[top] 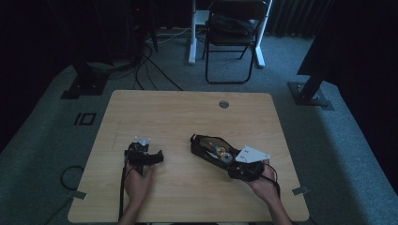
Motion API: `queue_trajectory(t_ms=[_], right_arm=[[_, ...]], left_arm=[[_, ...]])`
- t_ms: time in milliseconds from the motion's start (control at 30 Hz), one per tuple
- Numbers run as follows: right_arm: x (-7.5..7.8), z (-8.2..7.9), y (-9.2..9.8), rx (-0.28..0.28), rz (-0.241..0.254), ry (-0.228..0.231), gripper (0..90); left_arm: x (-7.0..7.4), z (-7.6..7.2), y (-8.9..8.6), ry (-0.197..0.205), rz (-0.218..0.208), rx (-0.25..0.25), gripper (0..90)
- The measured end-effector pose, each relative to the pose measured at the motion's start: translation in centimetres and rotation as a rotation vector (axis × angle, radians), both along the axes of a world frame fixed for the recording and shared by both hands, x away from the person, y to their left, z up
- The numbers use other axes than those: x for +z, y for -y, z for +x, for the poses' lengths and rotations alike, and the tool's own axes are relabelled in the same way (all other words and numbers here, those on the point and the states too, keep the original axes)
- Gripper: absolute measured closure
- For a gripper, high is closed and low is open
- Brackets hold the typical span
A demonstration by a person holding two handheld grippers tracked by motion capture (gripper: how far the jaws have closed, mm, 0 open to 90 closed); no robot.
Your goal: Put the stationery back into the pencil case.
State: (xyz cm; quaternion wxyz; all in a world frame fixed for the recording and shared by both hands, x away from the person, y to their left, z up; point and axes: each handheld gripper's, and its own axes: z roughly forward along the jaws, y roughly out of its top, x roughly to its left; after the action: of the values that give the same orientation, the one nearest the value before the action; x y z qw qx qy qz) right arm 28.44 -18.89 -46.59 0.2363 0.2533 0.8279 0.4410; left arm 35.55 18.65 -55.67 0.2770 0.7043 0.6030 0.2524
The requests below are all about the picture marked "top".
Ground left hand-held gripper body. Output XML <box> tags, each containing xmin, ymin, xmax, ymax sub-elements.
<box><xmin>123</xmin><ymin>136</ymin><xmax>153</xmax><ymax>175</ymax></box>

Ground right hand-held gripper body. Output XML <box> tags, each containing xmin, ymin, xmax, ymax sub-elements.
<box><xmin>235</xmin><ymin>144</ymin><xmax>271</xmax><ymax>183</ymax></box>

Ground correction tape dispenser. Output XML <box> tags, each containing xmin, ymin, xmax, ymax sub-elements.
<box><xmin>214</xmin><ymin>144</ymin><xmax>235</xmax><ymax>164</ymax></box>

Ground black pencil case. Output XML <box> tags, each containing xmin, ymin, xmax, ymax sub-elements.
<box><xmin>190</xmin><ymin>133</ymin><xmax>249</xmax><ymax>173</ymax></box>

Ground person's right hand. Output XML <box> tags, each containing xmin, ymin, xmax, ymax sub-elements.
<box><xmin>246</xmin><ymin>159</ymin><xmax>280</xmax><ymax>204</ymax></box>

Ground person's left hand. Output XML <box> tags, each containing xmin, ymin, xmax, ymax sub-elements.
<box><xmin>124</xmin><ymin>163</ymin><xmax>156</xmax><ymax>204</ymax></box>

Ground grey tape piece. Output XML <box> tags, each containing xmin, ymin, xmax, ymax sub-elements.
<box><xmin>291</xmin><ymin>186</ymin><xmax>310</xmax><ymax>197</ymax></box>
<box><xmin>72</xmin><ymin>189</ymin><xmax>88</xmax><ymax>201</ymax></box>

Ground black floor tape marks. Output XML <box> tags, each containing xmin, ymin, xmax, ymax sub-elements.
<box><xmin>73</xmin><ymin>112</ymin><xmax>98</xmax><ymax>127</ymax></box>

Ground black stand base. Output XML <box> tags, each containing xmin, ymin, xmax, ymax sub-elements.
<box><xmin>60</xmin><ymin>62</ymin><xmax>111</xmax><ymax>100</ymax></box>

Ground black stand with metal base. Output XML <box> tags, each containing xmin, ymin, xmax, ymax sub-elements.
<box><xmin>287</xmin><ymin>46</ymin><xmax>335</xmax><ymax>112</ymax></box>

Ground white desk leg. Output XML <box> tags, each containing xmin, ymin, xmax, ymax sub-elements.
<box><xmin>188</xmin><ymin>0</ymin><xmax>211</xmax><ymax>66</ymax></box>
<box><xmin>254</xmin><ymin>0</ymin><xmax>274</xmax><ymax>68</ymax></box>

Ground black folding chair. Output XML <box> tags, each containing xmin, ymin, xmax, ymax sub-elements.
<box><xmin>202</xmin><ymin>0</ymin><xmax>268</xmax><ymax>85</ymax></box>

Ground dark bag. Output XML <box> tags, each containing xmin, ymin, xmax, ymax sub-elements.
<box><xmin>209</xmin><ymin>13</ymin><xmax>256</xmax><ymax>38</ymax></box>

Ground dark curtain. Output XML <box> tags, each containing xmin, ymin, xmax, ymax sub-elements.
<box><xmin>268</xmin><ymin>0</ymin><xmax>334</xmax><ymax>39</ymax></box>

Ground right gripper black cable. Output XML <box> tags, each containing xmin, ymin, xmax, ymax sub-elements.
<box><xmin>262</xmin><ymin>163</ymin><xmax>282</xmax><ymax>199</ymax></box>

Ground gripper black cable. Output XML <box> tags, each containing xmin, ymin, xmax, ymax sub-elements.
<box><xmin>262</xmin><ymin>163</ymin><xmax>282</xmax><ymax>199</ymax></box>
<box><xmin>117</xmin><ymin>160</ymin><xmax>128</xmax><ymax>221</ymax></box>

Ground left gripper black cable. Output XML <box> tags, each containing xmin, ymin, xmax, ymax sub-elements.
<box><xmin>117</xmin><ymin>160</ymin><xmax>128</xmax><ymax>221</ymax></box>

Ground black looped floor cable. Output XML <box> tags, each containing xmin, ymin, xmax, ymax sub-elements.
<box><xmin>59</xmin><ymin>165</ymin><xmax>85</xmax><ymax>192</ymax></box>

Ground black floor cables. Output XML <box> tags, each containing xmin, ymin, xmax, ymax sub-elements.
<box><xmin>132</xmin><ymin>43</ymin><xmax>185</xmax><ymax>92</ymax></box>

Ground white floor cable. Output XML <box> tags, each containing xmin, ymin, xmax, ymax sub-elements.
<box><xmin>145</xmin><ymin>25</ymin><xmax>192</xmax><ymax>45</ymax></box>

